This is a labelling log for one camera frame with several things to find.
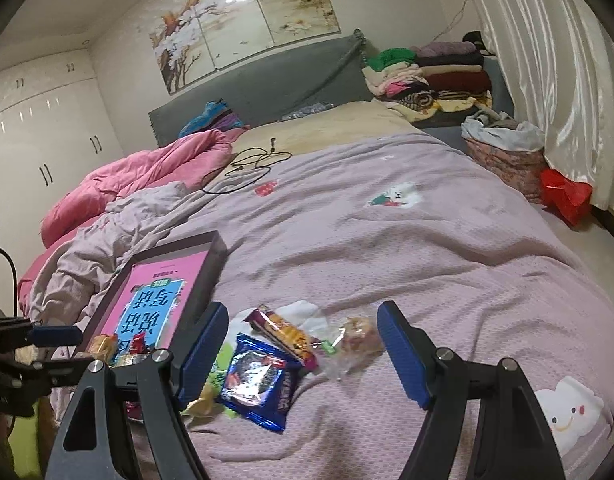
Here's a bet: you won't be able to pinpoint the clear yellow cake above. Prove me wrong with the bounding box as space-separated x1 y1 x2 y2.
86 334 118 365

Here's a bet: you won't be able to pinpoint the red snack packet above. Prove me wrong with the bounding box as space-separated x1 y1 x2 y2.
115 333 150 366

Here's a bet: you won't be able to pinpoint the green yellow snack packet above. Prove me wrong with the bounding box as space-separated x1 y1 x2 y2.
182 344 237 418

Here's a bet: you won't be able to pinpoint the blue Oreo packet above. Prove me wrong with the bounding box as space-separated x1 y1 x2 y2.
216 334 303 434

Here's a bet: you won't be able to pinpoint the clear candy bag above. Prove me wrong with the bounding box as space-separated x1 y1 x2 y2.
308 315 384 382

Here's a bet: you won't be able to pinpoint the purple biscuit bar packet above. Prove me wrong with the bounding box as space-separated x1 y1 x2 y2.
245 304 318 372

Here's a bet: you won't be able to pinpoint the lilac bed cover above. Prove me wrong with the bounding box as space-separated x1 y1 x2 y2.
28 133 614 479

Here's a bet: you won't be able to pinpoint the white wardrobe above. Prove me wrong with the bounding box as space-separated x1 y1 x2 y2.
0 50 123 314

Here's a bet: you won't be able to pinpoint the pink quilt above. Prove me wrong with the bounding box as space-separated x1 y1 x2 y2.
18 127 246 314

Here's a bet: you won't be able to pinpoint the red bag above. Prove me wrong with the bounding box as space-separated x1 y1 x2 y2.
539 168 593 226

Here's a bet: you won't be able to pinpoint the patterned laundry basket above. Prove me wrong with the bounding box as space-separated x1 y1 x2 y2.
461 108 546 203

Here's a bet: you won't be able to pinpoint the blue striped cloth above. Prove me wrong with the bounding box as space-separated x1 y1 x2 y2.
178 100 245 139

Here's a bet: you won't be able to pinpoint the beige bed sheet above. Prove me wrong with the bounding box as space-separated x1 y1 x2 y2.
232 101 421 155

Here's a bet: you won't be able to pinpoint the pile of folded clothes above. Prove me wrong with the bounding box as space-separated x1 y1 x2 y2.
362 32 494 126

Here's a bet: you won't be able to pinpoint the grey headboard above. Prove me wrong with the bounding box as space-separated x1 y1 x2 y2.
149 29 371 148

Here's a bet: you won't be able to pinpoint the cream curtain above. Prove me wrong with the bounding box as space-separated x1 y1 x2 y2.
474 0 614 216

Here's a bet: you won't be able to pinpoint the black cable on bed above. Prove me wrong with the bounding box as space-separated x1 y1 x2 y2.
201 136 294 196

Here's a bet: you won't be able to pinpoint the wall painting panels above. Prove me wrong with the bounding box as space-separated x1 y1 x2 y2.
149 0 339 94

